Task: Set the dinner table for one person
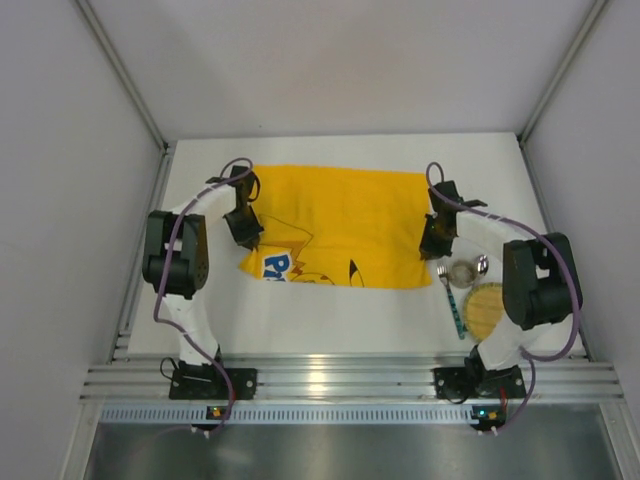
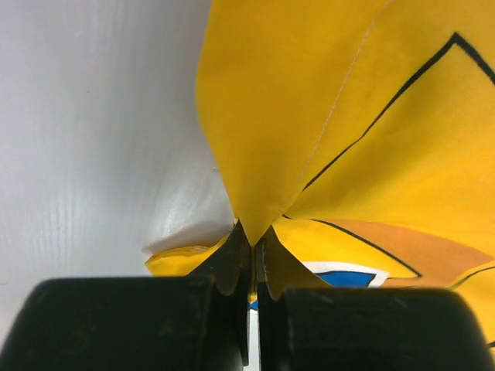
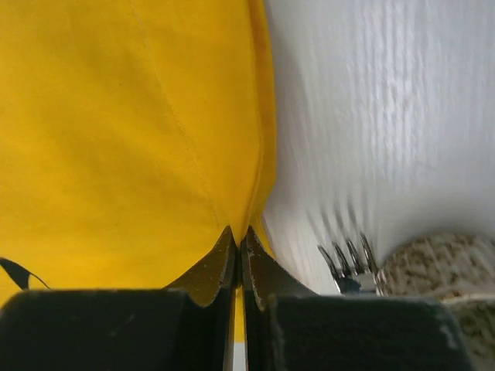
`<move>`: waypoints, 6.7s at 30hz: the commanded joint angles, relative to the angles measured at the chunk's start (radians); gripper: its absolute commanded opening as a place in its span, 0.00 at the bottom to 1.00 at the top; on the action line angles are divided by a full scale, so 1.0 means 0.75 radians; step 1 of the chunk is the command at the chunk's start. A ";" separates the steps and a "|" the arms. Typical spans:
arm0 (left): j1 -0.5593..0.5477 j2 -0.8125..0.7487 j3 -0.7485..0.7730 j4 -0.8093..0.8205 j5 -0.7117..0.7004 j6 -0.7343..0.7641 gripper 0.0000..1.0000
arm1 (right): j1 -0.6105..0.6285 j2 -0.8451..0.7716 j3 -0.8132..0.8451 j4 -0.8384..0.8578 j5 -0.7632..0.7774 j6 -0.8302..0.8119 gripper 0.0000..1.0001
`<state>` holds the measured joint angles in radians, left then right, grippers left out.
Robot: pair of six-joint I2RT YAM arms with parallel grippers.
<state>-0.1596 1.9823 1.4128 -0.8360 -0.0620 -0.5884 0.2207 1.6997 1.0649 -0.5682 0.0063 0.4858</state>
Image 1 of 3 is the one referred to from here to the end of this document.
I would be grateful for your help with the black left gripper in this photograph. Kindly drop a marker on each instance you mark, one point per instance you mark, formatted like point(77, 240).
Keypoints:
point(243, 225)

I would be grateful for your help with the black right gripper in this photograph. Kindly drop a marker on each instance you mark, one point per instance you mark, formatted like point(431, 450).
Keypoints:
point(435, 236)

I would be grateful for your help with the yellow printed cloth placemat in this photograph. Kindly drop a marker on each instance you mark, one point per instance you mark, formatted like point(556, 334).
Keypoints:
point(340, 227)

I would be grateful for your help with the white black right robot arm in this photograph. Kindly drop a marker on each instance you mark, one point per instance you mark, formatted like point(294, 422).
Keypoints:
point(540, 286)

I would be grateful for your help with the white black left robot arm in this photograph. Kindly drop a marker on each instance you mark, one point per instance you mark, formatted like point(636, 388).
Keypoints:
point(176, 260)

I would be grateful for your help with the round woven yellow plate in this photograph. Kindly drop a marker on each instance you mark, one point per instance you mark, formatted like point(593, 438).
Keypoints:
point(483, 309)

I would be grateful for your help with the fork with teal handle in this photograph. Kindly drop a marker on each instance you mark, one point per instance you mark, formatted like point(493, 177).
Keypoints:
point(442, 272)

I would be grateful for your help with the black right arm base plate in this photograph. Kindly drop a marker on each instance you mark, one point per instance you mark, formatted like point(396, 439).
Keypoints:
point(452, 382)

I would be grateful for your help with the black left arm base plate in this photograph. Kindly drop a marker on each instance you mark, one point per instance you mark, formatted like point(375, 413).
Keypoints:
point(206, 382)

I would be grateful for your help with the slotted grey cable duct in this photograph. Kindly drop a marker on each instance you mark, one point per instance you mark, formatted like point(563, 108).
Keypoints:
point(165, 414)

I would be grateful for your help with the aluminium mounting rail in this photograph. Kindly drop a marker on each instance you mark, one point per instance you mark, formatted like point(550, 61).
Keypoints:
point(333, 379)

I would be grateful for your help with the aluminium frame post left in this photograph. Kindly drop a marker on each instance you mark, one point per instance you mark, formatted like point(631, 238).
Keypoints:
point(118, 67)

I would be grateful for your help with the aluminium frame post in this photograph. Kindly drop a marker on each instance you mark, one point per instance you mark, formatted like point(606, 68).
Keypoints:
point(118, 67)
point(577, 43)

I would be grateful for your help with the aluminium frame post right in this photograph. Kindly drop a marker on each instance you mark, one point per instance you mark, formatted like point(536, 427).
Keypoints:
point(577, 43)

